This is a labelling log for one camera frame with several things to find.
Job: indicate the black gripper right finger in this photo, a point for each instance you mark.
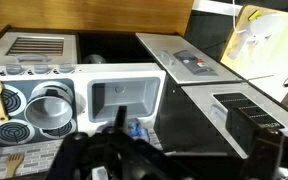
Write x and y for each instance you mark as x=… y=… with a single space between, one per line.
x=247 y=133

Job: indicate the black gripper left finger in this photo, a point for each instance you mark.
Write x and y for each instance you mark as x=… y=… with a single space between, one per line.
x=134 y=156

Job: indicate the toy fridge door with dispenser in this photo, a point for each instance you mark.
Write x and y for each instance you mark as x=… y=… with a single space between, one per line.
x=157 y=46

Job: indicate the black white toy kitchen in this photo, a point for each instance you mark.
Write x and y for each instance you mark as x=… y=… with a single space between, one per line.
x=177 y=123

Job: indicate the grey sink basin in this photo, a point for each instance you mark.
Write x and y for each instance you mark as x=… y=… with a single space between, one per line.
x=124 y=96

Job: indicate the grey toy pot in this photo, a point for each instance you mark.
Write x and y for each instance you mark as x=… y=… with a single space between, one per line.
x=49 y=110

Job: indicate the grey stove knob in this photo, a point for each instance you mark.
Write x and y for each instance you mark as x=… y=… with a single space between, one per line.
x=66 y=68
x=14 y=69
x=42 y=68

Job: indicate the yellow marker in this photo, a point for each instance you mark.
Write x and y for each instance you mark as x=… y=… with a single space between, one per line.
x=254 y=15

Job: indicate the wooden toy fork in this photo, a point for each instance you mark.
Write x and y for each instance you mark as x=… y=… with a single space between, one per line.
x=14 y=161

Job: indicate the wooden platform board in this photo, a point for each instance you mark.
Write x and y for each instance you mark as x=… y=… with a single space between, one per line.
x=84 y=13

